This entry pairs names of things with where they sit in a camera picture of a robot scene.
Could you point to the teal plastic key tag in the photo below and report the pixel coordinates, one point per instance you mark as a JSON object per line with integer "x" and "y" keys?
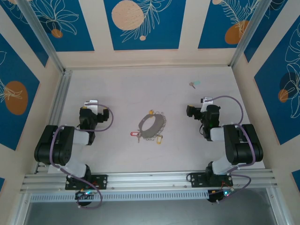
{"x": 197, "y": 83}

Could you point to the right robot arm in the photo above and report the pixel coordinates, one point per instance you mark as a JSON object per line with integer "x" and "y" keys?
{"x": 243, "y": 145}

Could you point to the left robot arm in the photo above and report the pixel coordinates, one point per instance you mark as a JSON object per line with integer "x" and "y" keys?
{"x": 54, "y": 145}

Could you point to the red plastic key tag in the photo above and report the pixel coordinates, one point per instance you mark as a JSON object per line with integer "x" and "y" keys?
{"x": 134, "y": 134}

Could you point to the circuit board with LED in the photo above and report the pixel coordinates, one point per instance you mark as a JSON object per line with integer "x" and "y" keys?
{"x": 85, "y": 194}
{"x": 225, "y": 193}

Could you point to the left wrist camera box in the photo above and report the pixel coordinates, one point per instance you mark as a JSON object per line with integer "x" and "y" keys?
{"x": 92, "y": 104}

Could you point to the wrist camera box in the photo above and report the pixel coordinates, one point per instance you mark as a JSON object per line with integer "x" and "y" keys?
{"x": 92, "y": 104}
{"x": 206, "y": 101}

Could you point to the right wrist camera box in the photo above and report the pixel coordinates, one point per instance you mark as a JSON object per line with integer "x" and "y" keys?
{"x": 206, "y": 101}

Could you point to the aluminium side rail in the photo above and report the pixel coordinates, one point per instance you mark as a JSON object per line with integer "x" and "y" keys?
{"x": 63, "y": 93}

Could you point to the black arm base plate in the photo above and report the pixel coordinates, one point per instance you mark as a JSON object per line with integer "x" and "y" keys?
{"x": 197, "y": 179}
{"x": 100, "y": 181}

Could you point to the blue floral wall panel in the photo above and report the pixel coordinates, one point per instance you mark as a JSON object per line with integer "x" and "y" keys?
{"x": 21, "y": 28}
{"x": 14, "y": 70}
{"x": 77, "y": 35}
{"x": 159, "y": 35}
{"x": 276, "y": 105}
{"x": 211, "y": 23}
{"x": 264, "y": 35}

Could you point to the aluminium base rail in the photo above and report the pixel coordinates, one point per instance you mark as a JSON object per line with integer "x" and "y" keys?
{"x": 145, "y": 180}

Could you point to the aluminium frame post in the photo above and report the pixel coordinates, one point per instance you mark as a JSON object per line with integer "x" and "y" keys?
{"x": 44, "y": 39}
{"x": 280, "y": 211}
{"x": 246, "y": 39}
{"x": 18, "y": 211}

